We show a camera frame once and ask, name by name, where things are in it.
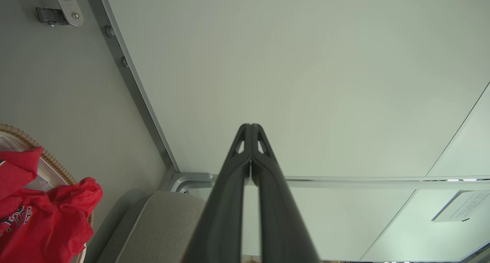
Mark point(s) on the white paper notice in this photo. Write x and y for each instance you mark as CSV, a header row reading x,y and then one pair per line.
x,y
465,206

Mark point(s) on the aluminium partition frame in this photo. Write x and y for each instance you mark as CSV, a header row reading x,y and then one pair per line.
x,y
147,113

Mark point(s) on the wicker rim laundry basket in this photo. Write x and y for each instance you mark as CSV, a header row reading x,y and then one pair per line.
x,y
57,166

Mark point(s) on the grey fabric sofa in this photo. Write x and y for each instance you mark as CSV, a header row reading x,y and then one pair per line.
x,y
160,228

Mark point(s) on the red and white garment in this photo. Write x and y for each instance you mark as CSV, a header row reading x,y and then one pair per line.
x,y
46,224

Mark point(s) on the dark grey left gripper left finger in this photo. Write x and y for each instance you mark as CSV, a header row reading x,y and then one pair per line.
x,y
224,217

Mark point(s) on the white partition panel with notice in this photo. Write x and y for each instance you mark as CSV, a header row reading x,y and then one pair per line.
x,y
344,221

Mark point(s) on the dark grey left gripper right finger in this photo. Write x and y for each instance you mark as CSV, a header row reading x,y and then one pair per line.
x,y
281,224

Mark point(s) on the large white partition panel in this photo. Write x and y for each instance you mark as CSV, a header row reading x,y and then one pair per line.
x,y
306,71

